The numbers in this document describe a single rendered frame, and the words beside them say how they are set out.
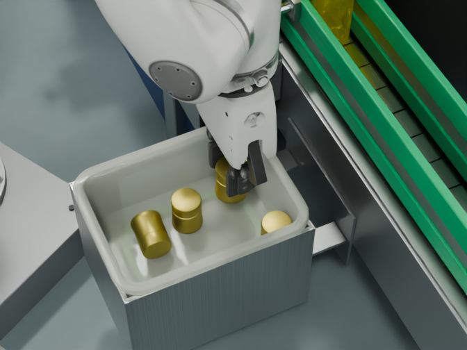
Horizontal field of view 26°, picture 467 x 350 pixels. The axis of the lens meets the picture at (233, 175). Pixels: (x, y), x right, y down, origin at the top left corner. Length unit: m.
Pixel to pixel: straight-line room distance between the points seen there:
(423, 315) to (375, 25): 0.32
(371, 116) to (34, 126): 0.64
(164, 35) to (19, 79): 0.83
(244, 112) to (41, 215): 0.49
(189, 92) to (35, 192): 0.59
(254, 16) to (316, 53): 0.31
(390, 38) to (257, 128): 0.24
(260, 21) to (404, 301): 0.39
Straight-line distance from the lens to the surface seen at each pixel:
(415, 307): 1.08
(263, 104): 0.93
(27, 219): 1.35
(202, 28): 0.78
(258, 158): 0.97
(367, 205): 1.08
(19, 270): 1.30
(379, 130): 1.04
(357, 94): 1.06
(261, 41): 0.87
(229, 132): 0.95
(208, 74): 0.80
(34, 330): 1.33
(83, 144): 1.49
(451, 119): 1.06
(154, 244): 1.11
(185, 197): 1.13
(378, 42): 1.16
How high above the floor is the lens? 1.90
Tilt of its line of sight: 53 degrees down
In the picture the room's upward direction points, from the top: straight up
